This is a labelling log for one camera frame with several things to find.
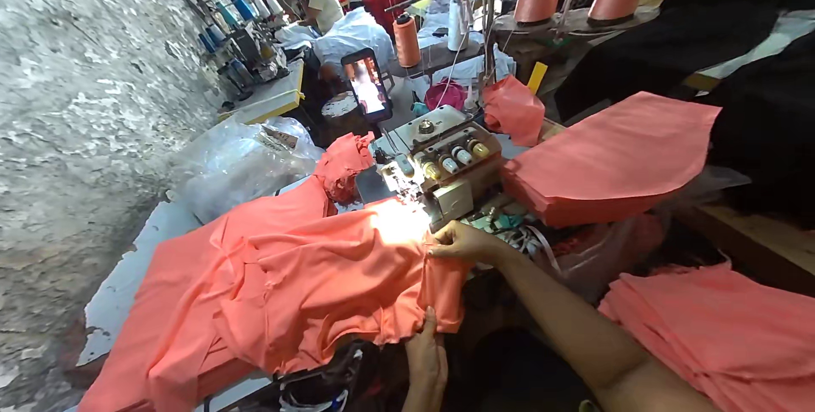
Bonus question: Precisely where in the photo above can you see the metal thread stand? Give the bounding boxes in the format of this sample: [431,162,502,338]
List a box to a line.
[384,0,536,90]

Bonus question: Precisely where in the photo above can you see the pile of fabric scraps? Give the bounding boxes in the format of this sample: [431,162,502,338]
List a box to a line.
[461,205,562,273]

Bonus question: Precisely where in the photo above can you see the person's right forearm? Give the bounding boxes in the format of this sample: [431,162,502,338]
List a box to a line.
[495,245,720,412]

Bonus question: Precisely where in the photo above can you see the orange thread cone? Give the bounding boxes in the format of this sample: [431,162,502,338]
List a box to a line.
[393,14,422,69]

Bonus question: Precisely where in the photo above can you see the person's left forearm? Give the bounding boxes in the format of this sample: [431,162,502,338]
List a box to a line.
[402,384,445,412]

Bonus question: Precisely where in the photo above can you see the coral fabric bundle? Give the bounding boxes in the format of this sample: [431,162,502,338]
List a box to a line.
[482,75,546,148]

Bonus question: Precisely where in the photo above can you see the person's legs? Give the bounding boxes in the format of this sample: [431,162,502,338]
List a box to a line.
[446,328,599,412]

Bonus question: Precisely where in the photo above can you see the person's right hand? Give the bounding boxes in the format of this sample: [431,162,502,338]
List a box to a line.
[427,220,514,267]

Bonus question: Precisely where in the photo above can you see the pile of black fabric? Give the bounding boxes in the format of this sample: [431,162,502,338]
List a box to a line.
[554,0,815,231]

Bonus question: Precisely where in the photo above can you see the sewing machine with thread cones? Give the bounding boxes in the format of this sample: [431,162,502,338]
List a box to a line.
[199,0,290,102]

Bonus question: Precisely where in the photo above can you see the stack of cut coral fabric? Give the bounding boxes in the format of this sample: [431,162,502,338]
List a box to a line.
[502,91,723,229]

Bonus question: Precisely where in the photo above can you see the overlock sewing machine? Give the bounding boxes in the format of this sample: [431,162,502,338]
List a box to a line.
[354,104,504,228]

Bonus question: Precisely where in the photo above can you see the wooden thread cone board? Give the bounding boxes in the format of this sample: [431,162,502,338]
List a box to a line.
[493,6,662,44]

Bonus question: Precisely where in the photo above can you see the pile of white fabric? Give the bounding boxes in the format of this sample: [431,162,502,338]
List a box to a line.
[275,7,397,82]

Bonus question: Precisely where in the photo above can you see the clear plastic bag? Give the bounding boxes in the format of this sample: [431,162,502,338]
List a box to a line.
[171,116,324,224]

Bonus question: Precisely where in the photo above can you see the sewing table with yellow edge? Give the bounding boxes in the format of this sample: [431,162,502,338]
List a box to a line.
[218,59,306,125]

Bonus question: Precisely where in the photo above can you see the coral fabric garment piece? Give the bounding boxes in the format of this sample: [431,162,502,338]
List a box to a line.
[213,198,473,375]

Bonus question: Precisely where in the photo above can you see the person's left hand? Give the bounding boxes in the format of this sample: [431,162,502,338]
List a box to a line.
[405,306,449,390]

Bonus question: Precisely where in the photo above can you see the white thread cone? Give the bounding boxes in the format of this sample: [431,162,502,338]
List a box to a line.
[447,0,469,53]

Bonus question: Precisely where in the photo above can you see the yellow flat strip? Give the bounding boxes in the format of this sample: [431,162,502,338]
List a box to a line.
[527,61,548,95]

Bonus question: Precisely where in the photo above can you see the stack of folded coral cloths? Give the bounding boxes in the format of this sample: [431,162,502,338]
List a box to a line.
[598,262,815,412]

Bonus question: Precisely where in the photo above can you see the smartphone with black case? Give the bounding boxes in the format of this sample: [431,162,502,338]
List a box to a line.
[341,48,393,123]

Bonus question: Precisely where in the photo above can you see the transparent plastic bag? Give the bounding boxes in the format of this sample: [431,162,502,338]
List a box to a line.
[534,211,668,303]

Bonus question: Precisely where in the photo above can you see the wooden plank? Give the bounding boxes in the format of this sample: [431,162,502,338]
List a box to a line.
[676,203,815,295]

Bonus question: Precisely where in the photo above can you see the round stool with white top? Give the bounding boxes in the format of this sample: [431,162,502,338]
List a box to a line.
[320,90,370,147]

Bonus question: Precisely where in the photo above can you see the crumpled coral fabric scrap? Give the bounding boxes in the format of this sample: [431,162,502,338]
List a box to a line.
[314,131,375,205]

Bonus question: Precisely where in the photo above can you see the white sewing table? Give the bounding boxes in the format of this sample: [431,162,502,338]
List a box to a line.
[66,135,529,412]

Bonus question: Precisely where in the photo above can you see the large spread coral fabric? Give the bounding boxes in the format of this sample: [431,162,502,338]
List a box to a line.
[77,175,338,412]

